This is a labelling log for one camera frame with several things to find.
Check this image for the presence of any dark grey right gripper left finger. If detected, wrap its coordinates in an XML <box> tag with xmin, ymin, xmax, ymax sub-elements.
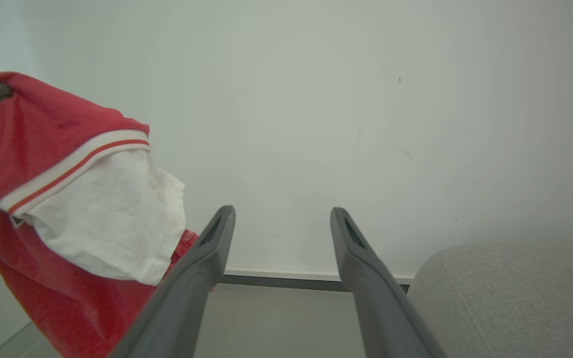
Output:
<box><xmin>109</xmin><ymin>205</ymin><xmax>236</xmax><ymax>358</ymax></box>

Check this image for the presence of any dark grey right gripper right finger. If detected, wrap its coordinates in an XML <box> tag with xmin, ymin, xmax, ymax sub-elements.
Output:
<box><xmin>330</xmin><ymin>207</ymin><xmax>447</xmax><ymax>358</ymax></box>

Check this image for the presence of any red and white garment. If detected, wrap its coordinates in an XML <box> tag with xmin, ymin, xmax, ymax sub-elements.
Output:
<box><xmin>0</xmin><ymin>72</ymin><xmax>200</xmax><ymax>358</ymax></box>

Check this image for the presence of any white and dark baseboard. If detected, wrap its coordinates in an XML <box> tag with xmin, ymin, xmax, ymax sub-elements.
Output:
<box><xmin>222</xmin><ymin>268</ymin><xmax>415</xmax><ymax>293</ymax></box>

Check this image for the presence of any grey fabric sofa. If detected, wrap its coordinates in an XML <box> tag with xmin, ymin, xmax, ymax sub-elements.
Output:
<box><xmin>407</xmin><ymin>241</ymin><xmax>573</xmax><ymax>358</ymax></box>

